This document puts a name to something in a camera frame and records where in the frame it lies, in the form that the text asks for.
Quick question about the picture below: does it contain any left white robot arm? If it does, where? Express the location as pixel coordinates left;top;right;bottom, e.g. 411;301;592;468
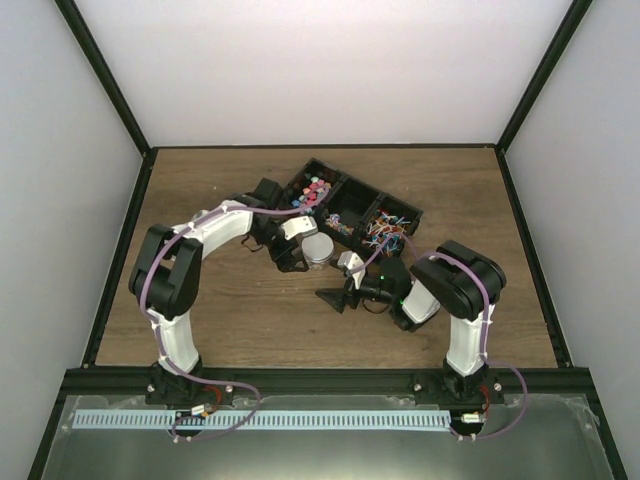
129;179;318;405

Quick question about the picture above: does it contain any clear plastic cup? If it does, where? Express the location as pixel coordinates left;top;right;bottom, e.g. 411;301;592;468
305;257;332;270

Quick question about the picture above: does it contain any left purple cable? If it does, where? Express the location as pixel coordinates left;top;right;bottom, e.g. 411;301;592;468
139;201;321;444

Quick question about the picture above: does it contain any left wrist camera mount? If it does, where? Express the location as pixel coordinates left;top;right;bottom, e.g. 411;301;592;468
280;215;318;241

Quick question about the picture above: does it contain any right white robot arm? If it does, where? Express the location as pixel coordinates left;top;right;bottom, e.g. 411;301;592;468
316;240;507;403

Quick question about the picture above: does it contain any black three-compartment candy bin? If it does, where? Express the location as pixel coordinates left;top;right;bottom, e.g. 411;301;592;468
281;158;423;260

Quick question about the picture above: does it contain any metal scoop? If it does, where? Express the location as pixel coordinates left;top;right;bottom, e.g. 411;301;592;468
192;210;208;221

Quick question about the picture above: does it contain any black front mounting rail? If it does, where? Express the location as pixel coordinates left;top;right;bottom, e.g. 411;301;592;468
59;367;596;401

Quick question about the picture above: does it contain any white round lid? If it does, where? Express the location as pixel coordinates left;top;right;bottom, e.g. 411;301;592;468
301;232;334;258

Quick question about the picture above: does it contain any light blue slotted cable duct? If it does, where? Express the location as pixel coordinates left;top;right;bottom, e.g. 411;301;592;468
72;409;451;432

